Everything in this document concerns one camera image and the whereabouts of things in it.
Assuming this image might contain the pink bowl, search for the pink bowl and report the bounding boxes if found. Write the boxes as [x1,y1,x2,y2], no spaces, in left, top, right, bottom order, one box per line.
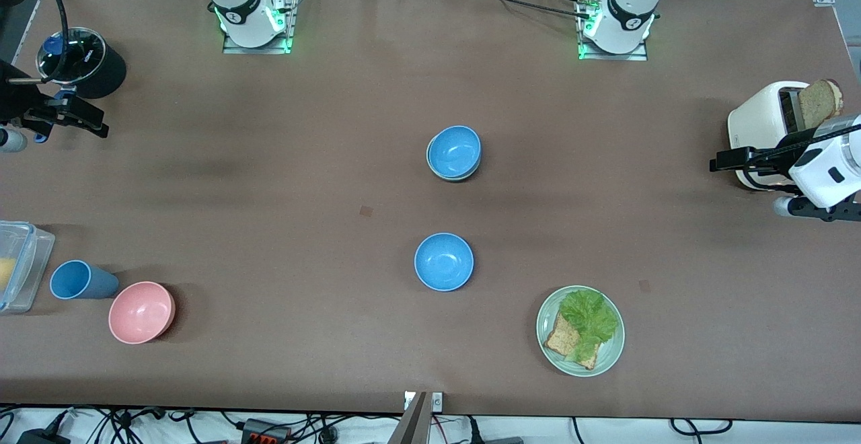
[108,281,177,345]

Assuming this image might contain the clear plastic container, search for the clear plastic container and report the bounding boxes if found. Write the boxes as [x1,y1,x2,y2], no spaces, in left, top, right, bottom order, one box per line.
[0,221,56,315]

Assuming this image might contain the blue cup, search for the blue cup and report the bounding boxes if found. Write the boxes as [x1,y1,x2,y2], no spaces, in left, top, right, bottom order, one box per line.
[49,260,120,301]

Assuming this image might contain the pale green plate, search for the pale green plate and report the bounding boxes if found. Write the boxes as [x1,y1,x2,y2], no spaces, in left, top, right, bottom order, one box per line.
[536,285,626,377]

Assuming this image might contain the blue bowl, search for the blue bowl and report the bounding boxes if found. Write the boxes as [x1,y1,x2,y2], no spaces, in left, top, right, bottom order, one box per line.
[427,125,483,177]
[414,232,476,293]

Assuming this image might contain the white toaster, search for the white toaster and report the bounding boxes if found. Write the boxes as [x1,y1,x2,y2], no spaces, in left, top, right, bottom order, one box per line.
[727,81,818,192]

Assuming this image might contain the black power adapter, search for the black power adapter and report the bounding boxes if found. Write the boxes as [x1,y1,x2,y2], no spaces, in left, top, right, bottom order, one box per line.
[17,427,71,444]

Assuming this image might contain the white pole bracket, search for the white pole bracket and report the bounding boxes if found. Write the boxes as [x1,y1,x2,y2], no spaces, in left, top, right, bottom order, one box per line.
[404,392,445,412]

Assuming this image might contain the black pot with glass lid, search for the black pot with glass lid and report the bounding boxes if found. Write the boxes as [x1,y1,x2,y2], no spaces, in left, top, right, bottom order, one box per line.
[37,27,127,100]

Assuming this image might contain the grey metal camera pole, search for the grey metal camera pole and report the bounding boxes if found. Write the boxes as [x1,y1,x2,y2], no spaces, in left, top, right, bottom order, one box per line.
[389,392,431,444]

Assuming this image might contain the green lettuce leaf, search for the green lettuce leaf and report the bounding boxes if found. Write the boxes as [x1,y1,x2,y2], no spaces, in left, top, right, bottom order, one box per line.
[558,288,620,364]

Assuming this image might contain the brown bread slice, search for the brown bread slice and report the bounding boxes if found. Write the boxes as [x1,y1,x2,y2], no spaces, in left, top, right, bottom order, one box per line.
[798,79,844,130]
[544,311,599,371]

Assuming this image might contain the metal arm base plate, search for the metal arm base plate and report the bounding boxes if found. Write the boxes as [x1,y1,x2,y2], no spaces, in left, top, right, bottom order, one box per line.
[577,0,650,61]
[222,0,298,54]

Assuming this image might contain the black power strip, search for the black power strip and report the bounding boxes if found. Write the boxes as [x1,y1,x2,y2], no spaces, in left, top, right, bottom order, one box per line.
[242,418,291,444]

